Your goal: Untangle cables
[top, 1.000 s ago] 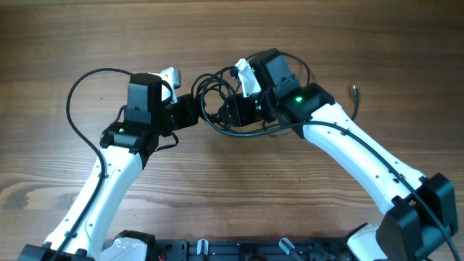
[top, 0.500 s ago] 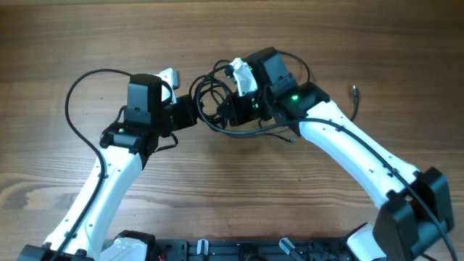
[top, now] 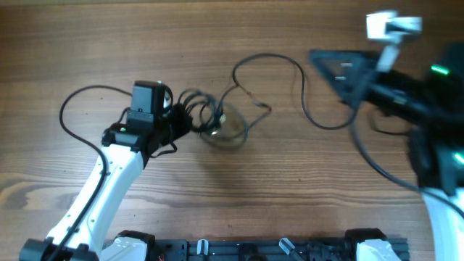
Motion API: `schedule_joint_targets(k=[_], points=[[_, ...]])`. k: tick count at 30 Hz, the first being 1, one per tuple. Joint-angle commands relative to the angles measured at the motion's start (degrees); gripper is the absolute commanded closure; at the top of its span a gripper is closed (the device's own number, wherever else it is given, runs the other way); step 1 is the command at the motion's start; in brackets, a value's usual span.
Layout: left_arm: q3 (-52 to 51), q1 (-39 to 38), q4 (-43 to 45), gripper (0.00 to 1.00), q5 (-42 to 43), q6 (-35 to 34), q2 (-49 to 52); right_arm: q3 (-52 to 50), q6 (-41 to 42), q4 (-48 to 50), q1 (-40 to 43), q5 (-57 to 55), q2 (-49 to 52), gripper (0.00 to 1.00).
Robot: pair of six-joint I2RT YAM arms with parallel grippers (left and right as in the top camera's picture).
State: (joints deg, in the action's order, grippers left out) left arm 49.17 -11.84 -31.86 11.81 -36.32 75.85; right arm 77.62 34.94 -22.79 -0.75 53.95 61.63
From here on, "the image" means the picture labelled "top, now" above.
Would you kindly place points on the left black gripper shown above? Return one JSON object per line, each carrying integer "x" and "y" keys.
{"x": 177, "y": 110}

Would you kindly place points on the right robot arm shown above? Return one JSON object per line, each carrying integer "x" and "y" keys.
{"x": 434, "y": 106}

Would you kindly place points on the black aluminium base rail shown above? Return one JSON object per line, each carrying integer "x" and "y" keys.
{"x": 356, "y": 244}

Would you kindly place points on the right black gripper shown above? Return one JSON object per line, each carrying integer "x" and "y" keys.
{"x": 361, "y": 61}

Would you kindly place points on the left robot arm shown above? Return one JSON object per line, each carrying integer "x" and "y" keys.
{"x": 150, "y": 123}

